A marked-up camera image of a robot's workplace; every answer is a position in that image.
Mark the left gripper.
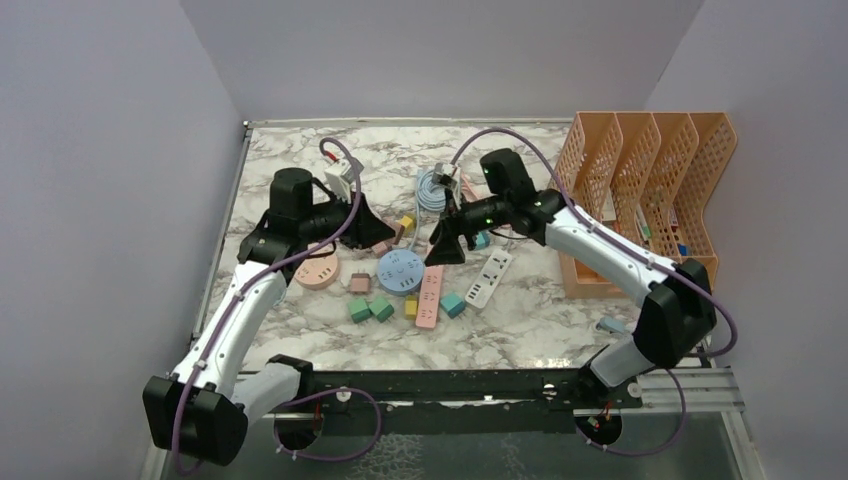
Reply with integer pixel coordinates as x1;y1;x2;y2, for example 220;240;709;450
301;186;396;249

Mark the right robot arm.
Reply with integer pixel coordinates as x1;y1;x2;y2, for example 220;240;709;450
425;148;717;407

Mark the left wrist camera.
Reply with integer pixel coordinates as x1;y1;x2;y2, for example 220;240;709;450
324;159;363;204

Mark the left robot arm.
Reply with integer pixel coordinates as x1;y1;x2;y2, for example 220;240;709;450
142;167;394;466

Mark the orange plastic file rack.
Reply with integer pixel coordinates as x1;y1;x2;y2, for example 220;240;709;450
555;111;738;279

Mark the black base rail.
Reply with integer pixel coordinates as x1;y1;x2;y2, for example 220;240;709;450
269;368;643;436

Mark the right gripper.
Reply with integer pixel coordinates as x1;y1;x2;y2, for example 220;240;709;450
425;187;511;265

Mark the blue coiled power cable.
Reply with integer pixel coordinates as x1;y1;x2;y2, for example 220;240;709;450
415;169;460;213

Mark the pink brown plug adapter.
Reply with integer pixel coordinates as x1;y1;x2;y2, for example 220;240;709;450
348;272;372;295

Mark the blue round power strip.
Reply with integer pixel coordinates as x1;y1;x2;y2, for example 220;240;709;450
376;249;425;296

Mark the green plug adapter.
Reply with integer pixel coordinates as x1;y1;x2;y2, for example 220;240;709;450
369;296;395;323
347;298;372;324

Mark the teal plug adapter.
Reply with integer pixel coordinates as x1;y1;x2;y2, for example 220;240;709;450
474;231;491;251
439;292;466;318

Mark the pink round power strip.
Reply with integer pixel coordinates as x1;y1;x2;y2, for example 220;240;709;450
294;254;340;291

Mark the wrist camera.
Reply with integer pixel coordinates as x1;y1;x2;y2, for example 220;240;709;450
324;159;363;204
431;163;461;196

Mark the white power strip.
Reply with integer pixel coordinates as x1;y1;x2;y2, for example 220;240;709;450
464;249;513;309

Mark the pink long power strip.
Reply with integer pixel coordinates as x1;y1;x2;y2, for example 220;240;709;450
415;265;444;330

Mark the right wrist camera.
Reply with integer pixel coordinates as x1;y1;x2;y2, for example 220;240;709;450
431;163;461;196

